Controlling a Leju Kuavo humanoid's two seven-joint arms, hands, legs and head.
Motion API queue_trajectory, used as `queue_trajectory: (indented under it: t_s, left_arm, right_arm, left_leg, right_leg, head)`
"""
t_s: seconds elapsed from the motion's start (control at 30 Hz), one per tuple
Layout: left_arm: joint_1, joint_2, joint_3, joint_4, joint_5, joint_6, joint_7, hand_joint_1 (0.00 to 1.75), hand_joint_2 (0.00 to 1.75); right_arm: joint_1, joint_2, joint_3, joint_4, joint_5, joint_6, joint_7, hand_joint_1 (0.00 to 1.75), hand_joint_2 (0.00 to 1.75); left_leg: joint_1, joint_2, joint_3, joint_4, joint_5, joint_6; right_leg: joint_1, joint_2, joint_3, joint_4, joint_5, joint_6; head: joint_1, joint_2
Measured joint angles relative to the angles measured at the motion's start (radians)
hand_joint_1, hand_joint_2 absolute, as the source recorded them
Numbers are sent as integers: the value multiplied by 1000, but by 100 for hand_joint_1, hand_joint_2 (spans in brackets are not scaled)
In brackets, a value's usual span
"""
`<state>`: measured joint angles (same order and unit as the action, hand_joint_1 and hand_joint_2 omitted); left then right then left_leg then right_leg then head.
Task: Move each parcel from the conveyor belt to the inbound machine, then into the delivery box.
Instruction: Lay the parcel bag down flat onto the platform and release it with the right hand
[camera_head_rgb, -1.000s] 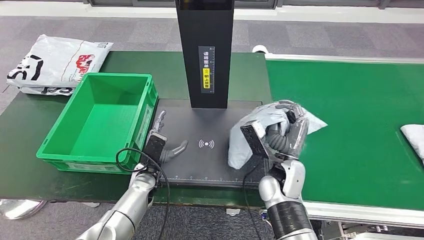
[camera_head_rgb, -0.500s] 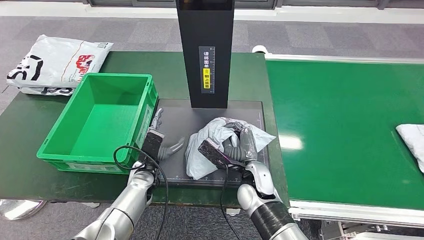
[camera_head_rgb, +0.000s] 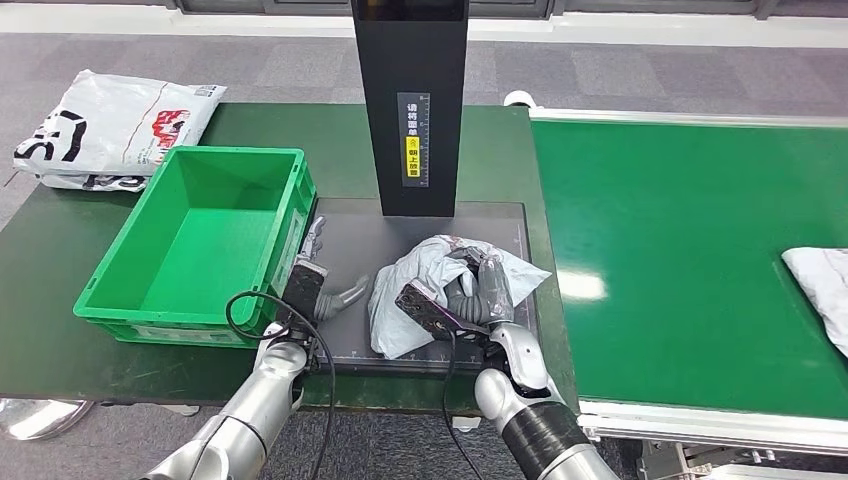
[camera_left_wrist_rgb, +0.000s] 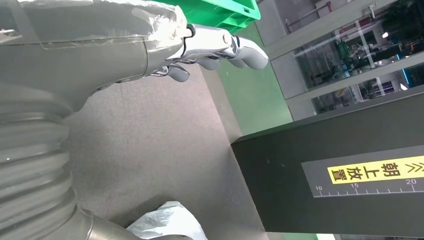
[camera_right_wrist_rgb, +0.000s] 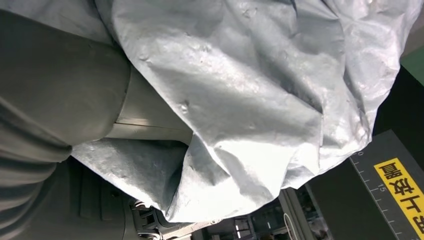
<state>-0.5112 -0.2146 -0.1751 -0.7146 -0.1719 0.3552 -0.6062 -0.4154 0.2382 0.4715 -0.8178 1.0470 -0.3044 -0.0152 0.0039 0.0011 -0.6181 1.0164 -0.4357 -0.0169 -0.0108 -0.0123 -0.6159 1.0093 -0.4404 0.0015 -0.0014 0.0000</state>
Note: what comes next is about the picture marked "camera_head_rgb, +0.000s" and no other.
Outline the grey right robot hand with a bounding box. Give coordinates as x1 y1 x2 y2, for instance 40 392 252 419
447 246 517 326

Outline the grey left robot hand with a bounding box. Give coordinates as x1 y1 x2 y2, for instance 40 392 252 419
301 217 372 324

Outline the grey poly parcel red print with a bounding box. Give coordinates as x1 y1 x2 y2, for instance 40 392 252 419
366 233 552 361
781 246 848 359

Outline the green conveyor belt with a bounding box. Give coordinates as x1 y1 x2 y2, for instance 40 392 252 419
529 119 848 420

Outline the black inbound scanner machine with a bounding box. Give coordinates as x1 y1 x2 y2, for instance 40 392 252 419
311 0 541 376

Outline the white parcel bag red logo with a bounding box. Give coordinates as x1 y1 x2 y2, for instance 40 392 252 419
13 69 228 179

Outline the green plastic crate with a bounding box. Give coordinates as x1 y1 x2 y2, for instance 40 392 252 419
72 145 318 349

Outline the shiny silver floor base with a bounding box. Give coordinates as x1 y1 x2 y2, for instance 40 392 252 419
0 398 95 444

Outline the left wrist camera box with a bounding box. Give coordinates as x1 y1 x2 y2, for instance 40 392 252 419
283 259 329 326

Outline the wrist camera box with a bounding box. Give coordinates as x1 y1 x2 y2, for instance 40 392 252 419
283 259 329 326
395 281 492 344

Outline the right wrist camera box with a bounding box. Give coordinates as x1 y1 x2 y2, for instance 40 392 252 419
395 281 492 344

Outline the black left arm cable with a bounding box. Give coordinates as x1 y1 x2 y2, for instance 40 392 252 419
225 291 337 480

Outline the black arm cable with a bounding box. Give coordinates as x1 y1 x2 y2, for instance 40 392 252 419
441 331 485 480
225 291 337 480

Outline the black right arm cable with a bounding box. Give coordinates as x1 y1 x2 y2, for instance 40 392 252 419
441 331 485 480

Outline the silver conveyor frame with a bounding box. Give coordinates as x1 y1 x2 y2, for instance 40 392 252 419
519 105 848 480

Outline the dark window frame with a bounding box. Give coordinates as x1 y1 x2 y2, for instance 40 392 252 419
0 0 848 21

